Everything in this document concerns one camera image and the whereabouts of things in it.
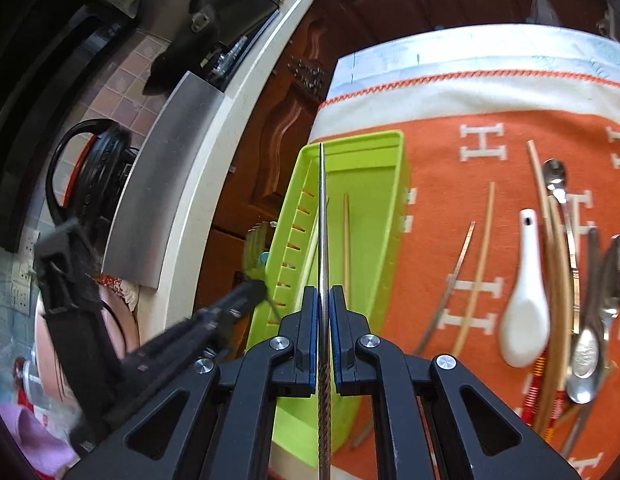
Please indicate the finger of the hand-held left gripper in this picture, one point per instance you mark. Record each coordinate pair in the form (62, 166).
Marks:
(215, 315)

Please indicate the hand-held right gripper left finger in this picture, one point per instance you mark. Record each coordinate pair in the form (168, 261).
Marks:
(312, 345)

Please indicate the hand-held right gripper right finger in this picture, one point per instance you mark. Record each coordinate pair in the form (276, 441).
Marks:
(340, 350)

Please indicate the green plastic utensil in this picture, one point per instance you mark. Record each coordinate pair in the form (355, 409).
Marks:
(255, 255)

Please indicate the metal chopstick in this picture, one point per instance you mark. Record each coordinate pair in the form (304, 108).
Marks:
(322, 220)
(459, 266)
(575, 430)

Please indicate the green plastic utensil tray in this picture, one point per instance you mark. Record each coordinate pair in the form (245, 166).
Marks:
(370, 220)

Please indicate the pink round container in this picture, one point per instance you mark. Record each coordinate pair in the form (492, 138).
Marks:
(115, 330)

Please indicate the black pressure cooker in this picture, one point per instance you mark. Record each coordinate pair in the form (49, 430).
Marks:
(102, 170)

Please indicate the pink cloth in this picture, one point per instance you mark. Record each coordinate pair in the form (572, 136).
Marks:
(35, 435)

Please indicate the white kitchen counter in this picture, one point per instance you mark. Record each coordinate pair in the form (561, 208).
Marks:
(205, 160)

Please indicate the white ceramic spoon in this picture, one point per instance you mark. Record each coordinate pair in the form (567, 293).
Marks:
(524, 320)

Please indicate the orange printed blanket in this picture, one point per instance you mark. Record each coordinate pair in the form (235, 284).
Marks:
(440, 170)

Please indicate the large metal spoon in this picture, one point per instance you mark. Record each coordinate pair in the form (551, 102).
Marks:
(585, 360)
(615, 275)

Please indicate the black wok pan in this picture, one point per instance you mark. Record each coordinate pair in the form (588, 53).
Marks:
(175, 65)

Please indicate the small metal spoon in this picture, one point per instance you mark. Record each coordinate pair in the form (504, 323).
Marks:
(555, 172)

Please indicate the brown wooden kitchen cabinet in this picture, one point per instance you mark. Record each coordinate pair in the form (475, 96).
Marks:
(390, 0)

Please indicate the white plastic bag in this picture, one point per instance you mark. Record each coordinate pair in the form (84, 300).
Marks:
(540, 7)

